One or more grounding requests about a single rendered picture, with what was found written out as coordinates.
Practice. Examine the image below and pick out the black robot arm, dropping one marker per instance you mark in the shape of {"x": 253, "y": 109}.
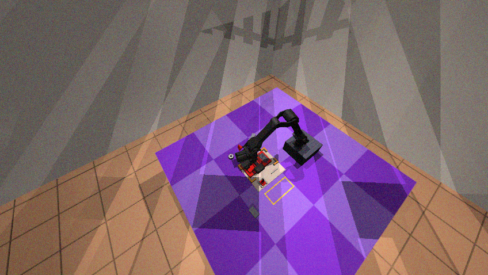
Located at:
{"x": 253, "y": 145}

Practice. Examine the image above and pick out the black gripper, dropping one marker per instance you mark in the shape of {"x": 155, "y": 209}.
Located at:
{"x": 259, "y": 167}

